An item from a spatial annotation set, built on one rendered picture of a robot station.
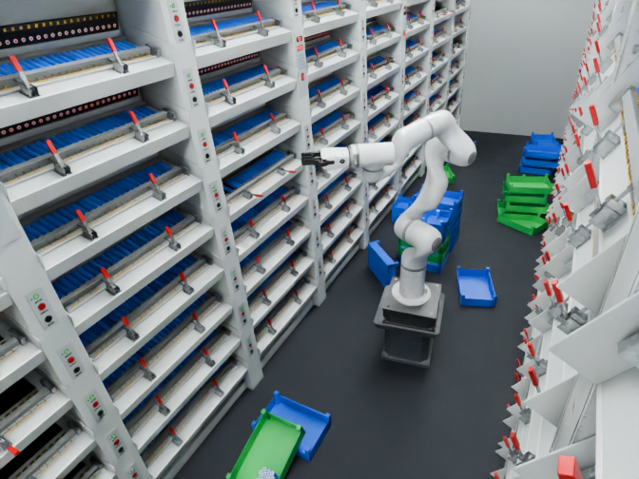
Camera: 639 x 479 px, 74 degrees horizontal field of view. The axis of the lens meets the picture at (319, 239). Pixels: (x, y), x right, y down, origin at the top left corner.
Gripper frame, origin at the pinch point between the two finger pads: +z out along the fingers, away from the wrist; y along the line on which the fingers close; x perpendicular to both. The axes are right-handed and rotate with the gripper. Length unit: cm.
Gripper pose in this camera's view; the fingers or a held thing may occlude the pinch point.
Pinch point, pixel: (306, 159)
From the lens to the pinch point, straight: 156.7
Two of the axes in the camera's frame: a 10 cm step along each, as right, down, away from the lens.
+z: -10.0, 0.6, -0.3
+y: -0.6, -5.3, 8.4
